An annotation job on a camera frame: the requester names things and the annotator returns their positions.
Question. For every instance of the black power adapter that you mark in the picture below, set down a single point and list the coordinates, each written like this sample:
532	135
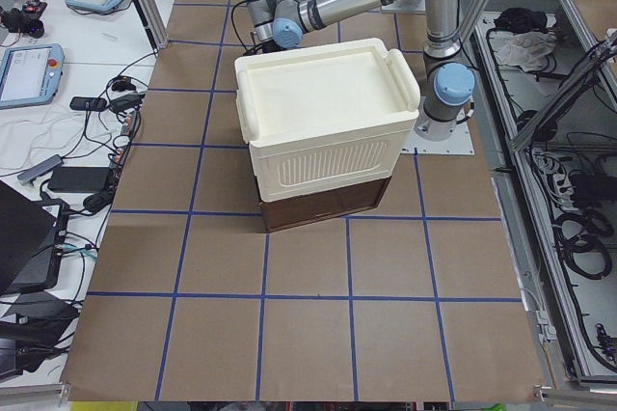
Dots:
80	179

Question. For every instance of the dark wooden cabinet base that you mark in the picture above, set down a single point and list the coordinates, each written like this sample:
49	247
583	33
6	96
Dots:
312	208

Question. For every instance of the black laptop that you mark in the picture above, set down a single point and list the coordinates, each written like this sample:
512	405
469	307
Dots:
32	235

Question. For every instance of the white cloth rag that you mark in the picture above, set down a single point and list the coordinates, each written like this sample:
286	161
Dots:
529	51

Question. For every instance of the cream plastic storage box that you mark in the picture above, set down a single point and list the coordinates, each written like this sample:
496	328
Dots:
325	117

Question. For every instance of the teach pendant near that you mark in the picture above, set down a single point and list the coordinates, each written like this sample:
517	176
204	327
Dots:
30	75

